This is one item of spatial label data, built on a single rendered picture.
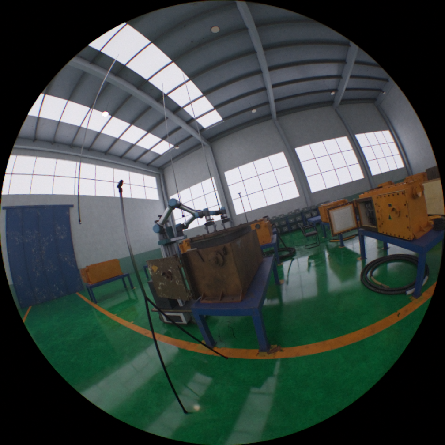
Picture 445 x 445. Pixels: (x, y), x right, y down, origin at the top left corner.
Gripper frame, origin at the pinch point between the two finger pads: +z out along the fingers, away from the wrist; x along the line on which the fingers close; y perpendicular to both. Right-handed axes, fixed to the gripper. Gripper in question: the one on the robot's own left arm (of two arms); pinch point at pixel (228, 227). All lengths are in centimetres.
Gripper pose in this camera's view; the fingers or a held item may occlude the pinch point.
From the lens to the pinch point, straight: 221.1
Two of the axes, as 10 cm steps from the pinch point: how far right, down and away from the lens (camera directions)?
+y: 6.0, -1.3, 7.9
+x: -7.5, 2.3, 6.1
